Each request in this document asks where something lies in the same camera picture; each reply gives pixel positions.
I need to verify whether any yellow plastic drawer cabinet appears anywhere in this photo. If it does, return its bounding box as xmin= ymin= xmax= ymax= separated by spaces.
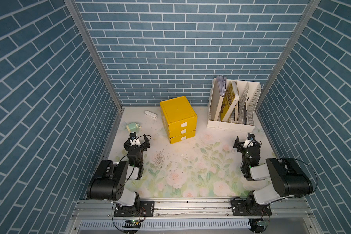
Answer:
xmin=160 ymin=96 xmax=198 ymax=144

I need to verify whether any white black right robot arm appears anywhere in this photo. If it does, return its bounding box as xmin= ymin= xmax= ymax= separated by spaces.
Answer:
xmin=231 ymin=133 xmax=317 ymax=216

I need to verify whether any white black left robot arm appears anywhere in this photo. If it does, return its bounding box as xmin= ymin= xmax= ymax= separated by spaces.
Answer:
xmin=86 ymin=133 xmax=154 ymax=217

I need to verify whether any green manual pencil sharpener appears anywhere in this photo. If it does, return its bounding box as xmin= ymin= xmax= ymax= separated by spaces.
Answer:
xmin=126 ymin=122 xmax=142 ymax=133

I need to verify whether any floral table mat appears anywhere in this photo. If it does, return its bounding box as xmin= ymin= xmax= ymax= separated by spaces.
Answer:
xmin=105 ymin=122 xmax=284 ymax=199

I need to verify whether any white stapler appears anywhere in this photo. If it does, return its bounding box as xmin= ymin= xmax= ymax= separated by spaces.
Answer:
xmin=144 ymin=110 xmax=158 ymax=120

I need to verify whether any white file organizer rack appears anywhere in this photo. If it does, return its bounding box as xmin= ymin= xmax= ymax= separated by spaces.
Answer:
xmin=207 ymin=76 xmax=261 ymax=133

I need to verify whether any yellow cover book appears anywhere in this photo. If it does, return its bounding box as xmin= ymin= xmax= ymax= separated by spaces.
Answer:
xmin=220 ymin=81 xmax=240 ymax=122

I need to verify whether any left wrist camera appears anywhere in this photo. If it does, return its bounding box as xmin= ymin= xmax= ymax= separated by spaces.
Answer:
xmin=129 ymin=132 xmax=141 ymax=146

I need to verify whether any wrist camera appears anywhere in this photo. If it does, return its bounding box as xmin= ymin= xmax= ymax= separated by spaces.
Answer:
xmin=243 ymin=133 xmax=256 ymax=148
xmin=129 ymin=132 xmax=141 ymax=146

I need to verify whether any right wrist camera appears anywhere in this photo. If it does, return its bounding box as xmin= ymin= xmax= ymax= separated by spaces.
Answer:
xmin=243 ymin=133 xmax=256 ymax=148

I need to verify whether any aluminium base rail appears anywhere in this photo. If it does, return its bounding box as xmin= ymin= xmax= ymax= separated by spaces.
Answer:
xmin=66 ymin=198 xmax=322 ymax=234

